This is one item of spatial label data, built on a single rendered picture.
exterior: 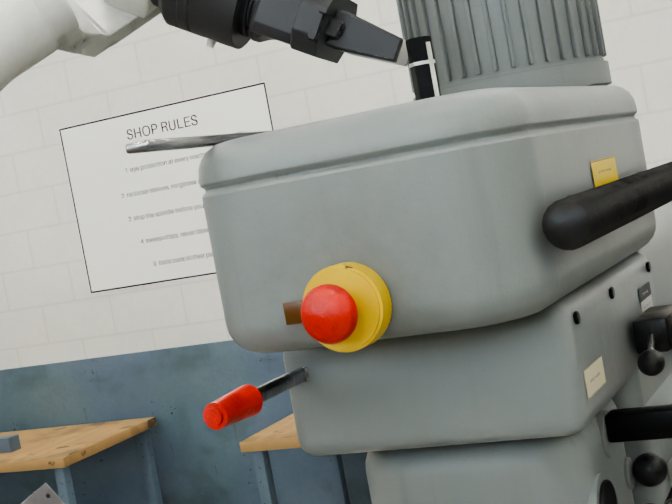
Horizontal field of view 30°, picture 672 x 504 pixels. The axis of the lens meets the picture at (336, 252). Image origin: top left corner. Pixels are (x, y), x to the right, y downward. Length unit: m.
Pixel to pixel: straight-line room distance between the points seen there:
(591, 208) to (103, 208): 5.60
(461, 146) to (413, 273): 0.09
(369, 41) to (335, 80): 4.67
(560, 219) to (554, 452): 0.23
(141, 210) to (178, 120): 0.50
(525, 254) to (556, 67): 0.40
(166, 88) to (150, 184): 0.48
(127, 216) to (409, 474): 5.33
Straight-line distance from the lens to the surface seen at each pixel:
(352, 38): 1.05
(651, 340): 1.08
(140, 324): 6.35
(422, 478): 1.02
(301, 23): 1.03
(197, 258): 6.11
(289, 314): 0.89
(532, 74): 1.21
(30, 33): 1.08
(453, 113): 0.84
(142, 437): 6.30
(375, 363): 0.97
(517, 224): 0.85
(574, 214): 0.84
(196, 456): 6.33
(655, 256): 1.31
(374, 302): 0.84
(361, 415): 0.99
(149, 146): 0.87
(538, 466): 1.00
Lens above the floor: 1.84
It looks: 3 degrees down
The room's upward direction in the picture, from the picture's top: 10 degrees counter-clockwise
